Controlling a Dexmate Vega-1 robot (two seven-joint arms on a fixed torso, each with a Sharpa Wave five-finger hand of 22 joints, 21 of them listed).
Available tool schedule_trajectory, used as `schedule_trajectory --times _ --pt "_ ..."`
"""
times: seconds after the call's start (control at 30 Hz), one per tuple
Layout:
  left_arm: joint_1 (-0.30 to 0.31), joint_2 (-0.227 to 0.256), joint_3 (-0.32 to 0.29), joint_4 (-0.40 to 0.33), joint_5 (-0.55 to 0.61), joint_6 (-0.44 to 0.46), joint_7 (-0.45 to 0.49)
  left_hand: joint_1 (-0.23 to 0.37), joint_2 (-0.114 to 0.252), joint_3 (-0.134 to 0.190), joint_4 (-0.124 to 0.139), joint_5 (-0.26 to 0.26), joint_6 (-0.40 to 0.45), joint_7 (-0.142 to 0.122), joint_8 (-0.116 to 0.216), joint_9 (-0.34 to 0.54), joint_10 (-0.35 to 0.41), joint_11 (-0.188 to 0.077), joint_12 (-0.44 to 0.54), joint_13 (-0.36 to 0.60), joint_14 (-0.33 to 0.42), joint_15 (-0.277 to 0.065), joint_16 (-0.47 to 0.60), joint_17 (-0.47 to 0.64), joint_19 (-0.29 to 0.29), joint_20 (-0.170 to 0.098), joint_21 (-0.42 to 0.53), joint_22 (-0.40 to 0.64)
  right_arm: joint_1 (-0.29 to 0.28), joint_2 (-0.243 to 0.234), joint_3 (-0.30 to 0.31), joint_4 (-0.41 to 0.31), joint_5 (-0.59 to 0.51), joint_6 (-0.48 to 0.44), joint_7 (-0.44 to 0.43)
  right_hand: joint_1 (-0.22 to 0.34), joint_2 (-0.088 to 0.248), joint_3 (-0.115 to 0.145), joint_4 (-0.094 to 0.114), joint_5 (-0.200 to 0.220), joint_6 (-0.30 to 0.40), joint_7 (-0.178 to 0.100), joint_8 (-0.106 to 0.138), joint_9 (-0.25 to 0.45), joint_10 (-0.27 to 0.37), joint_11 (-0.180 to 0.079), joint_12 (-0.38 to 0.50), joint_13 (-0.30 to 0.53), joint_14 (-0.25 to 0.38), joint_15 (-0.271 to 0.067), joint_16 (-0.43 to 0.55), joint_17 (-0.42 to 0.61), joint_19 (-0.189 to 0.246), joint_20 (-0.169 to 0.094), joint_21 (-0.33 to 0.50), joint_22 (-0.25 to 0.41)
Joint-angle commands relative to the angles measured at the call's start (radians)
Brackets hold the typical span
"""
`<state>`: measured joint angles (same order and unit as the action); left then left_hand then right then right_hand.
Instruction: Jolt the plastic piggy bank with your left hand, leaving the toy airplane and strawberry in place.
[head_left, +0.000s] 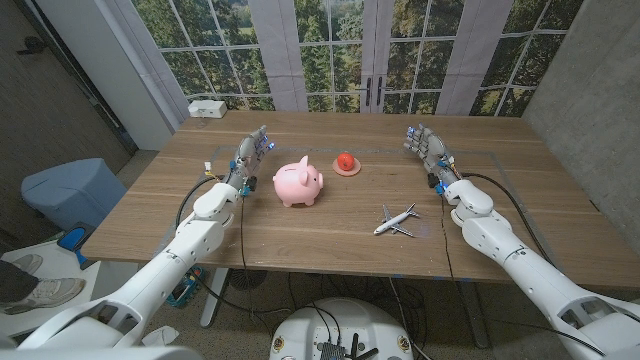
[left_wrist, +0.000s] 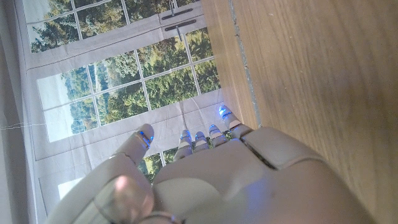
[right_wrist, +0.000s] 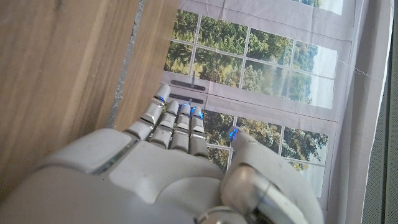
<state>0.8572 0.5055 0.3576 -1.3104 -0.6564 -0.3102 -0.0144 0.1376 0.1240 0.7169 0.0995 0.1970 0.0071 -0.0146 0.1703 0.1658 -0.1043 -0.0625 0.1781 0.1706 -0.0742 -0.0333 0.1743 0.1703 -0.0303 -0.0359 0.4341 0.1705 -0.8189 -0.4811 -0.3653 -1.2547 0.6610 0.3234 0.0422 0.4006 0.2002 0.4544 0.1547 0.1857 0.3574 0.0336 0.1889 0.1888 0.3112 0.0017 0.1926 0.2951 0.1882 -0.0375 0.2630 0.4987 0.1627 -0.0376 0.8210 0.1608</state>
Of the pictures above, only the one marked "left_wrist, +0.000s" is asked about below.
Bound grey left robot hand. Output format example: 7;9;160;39
45;105;377;224

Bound grey tape outline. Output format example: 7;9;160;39
228;0;262;129

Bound printed window backdrop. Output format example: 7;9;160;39
12;0;242;224

